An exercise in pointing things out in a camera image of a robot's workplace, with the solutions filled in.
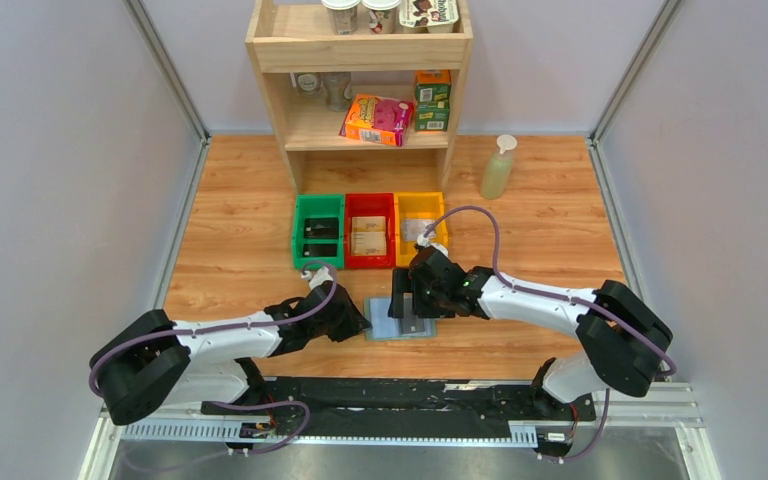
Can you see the green soap bottle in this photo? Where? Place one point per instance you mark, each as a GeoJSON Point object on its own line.
{"type": "Point", "coordinates": [498, 167]}

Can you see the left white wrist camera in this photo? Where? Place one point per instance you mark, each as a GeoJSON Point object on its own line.
{"type": "Point", "coordinates": [317, 277]}

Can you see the yogurt cup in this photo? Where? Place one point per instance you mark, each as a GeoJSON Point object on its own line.
{"type": "Point", "coordinates": [383, 15]}
{"type": "Point", "coordinates": [342, 15]}

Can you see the orange pink snack box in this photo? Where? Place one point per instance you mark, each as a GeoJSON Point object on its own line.
{"type": "Point", "coordinates": [376, 119]}

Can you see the clear glass on shelf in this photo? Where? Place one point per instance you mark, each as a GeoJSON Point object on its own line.
{"type": "Point", "coordinates": [338, 91]}

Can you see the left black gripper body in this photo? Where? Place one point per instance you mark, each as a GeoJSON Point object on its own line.
{"type": "Point", "coordinates": [344, 325]}

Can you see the left yogurt cup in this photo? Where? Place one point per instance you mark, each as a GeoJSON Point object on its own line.
{"type": "Point", "coordinates": [342, 15]}

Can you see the red plastic bin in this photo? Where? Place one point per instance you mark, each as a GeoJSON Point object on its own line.
{"type": "Point", "coordinates": [370, 204]}

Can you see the green orange carton box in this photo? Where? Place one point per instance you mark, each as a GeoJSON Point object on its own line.
{"type": "Point", "coordinates": [432, 92]}

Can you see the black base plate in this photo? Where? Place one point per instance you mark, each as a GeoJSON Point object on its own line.
{"type": "Point", "coordinates": [408, 408]}

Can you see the glass jar on shelf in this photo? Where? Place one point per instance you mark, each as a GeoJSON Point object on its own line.
{"type": "Point", "coordinates": [308, 84]}

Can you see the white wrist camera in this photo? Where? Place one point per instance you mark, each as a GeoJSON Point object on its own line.
{"type": "Point", "coordinates": [317, 277]}
{"type": "Point", "coordinates": [425, 245]}

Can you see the middle yogurt cup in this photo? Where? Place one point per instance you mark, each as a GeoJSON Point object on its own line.
{"type": "Point", "coordinates": [383, 15]}

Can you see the chocolate pudding pack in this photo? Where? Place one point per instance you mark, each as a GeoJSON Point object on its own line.
{"type": "Point", "coordinates": [432, 16]}

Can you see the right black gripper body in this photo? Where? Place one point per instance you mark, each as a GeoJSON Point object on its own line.
{"type": "Point", "coordinates": [429, 303]}

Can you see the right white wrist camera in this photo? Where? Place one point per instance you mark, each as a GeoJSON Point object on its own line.
{"type": "Point", "coordinates": [425, 245]}

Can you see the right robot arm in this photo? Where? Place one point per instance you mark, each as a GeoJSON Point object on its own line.
{"type": "Point", "coordinates": [624, 343]}

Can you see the green plastic bin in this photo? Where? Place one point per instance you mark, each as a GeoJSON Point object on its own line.
{"type": "Point", "coordinates": [315, 206]}

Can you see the dark credit card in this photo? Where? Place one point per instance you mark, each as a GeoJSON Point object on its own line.
{"type": "Point", "coordinates": [413, 326]}

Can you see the tan cards in red bin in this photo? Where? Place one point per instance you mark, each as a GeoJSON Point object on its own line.
{"type": "Point", "coordinates": [368, 236]}

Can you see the black cards in green bin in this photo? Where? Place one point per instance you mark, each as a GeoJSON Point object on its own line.
{"type": "Point", "coordinates": [321, 237]}

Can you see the grey-green card holder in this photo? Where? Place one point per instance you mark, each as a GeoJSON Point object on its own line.
{"type": "Point", "coordinates": [383, 327]}

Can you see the wooden shelf unit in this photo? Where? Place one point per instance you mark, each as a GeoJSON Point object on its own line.
{"type": "Point", "coordinates": [376, 83]}

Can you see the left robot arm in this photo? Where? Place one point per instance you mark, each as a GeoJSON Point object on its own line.
{"type": "Point", "coordinates": [156, 361]}

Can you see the yellow plastic bin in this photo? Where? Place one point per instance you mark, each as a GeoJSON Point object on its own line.
{"type": "Point", "coordinates": [428, 205]}

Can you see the white card in yellow bin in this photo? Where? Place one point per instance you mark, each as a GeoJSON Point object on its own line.
{"type": "Point", "coordinates": [413, 228]}

